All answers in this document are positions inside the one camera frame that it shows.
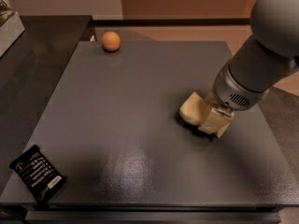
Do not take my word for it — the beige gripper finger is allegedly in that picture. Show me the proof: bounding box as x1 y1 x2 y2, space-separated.
205 106 235 138
200 92 220 129

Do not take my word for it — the yellow wavy sponge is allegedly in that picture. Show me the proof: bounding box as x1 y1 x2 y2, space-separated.
178 91 235 139

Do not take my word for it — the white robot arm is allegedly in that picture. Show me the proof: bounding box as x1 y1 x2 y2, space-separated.
198 0 299 136

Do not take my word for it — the orange fruit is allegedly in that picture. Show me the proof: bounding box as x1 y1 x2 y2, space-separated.
102 32 121 52

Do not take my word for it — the dark side counter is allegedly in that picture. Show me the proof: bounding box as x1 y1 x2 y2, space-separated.
0 15 92 193

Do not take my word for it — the black snack packet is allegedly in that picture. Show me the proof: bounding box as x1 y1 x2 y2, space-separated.
9 145 66 204

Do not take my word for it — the white box on counter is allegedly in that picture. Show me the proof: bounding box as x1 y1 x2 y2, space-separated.
0 0 25 57

